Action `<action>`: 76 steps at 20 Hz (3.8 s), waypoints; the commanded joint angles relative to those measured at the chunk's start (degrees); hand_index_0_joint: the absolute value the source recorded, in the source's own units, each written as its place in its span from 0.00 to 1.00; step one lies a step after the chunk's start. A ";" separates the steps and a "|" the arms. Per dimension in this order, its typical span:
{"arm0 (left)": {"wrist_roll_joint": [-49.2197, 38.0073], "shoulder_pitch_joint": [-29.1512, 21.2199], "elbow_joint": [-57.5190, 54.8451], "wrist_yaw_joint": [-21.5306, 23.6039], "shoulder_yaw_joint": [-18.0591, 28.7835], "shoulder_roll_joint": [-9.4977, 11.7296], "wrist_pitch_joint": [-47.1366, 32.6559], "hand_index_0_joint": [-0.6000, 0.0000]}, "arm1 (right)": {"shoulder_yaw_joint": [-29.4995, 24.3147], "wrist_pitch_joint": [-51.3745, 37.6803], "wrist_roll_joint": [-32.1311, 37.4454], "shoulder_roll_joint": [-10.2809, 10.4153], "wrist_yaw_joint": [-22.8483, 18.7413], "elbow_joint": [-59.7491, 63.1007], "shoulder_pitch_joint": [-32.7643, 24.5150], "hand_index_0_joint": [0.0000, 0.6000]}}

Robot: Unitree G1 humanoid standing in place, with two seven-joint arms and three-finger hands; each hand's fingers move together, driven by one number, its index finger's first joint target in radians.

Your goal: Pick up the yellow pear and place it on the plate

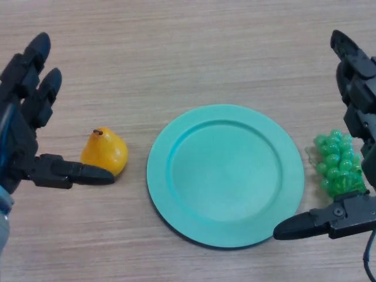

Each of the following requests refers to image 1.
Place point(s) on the teal green round plate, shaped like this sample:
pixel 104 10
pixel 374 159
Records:
pixel 223 176

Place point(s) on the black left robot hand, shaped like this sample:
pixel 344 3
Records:
pixel 20 141

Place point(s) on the yellow pear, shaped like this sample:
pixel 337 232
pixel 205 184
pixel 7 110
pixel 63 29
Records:
pixel 105 149

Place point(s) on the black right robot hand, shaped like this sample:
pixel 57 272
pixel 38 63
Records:
pixel 352 217

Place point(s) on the green grape bunch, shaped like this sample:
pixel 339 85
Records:
pixel 335 164

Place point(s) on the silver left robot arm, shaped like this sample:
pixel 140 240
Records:
pixel 3 229

